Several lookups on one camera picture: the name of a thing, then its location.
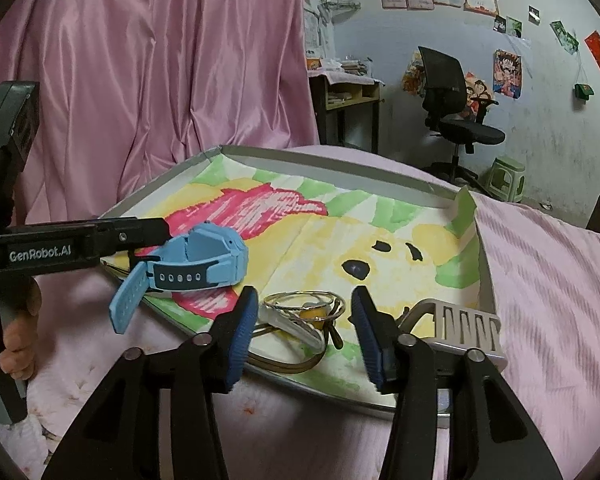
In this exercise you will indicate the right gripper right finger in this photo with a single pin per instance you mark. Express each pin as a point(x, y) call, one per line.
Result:
point(492, 436)

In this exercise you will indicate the anime wall poster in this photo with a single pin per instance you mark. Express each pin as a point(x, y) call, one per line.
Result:
point(507, 74)

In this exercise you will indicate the grey shallow tray box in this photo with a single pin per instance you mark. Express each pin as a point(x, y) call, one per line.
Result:
point(330, 239)

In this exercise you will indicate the pink satin curtain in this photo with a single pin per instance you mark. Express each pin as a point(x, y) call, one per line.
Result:
point(131, 88)

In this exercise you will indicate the colourful painted paper liner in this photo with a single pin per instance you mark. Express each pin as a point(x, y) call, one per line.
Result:
point(325, 254)

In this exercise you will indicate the black office chair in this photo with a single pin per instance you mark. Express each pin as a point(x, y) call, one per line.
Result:
point(454, 116)

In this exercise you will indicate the person's left hand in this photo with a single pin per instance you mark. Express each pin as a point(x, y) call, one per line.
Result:
point(20, 336)

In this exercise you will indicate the green plastic stool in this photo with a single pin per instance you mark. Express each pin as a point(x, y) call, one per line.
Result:
point(505, 179)

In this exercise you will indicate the grey plastic hair claw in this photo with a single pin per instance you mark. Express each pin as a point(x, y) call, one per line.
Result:
point(457, 329)

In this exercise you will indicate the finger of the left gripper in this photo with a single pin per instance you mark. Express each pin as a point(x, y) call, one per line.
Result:
point(49, 248)

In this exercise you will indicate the green hanging wall ornament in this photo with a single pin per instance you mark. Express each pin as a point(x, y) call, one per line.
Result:
point(583, 92)

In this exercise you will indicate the red paper on wall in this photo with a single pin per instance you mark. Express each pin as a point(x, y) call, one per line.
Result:
point(592, 41)

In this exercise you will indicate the dark wooden desk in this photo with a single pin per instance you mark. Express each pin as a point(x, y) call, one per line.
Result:
point(335, 92)

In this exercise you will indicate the metal bangle rings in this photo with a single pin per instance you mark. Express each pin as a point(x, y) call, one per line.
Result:
point(295, 329)

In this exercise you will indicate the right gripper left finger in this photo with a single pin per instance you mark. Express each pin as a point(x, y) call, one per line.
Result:
point(152, 415)

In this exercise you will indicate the blue smart watch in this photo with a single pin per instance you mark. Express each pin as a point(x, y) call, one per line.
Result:
point(206, 257)

